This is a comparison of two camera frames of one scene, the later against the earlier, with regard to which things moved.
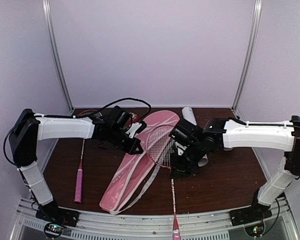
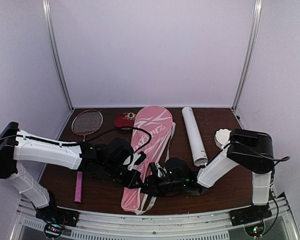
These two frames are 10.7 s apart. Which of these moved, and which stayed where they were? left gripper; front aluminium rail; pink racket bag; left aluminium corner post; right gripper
Moved: pink racket bag; right gripper; left gripper
Stayed: front aluminium rail; left aluminium corner post
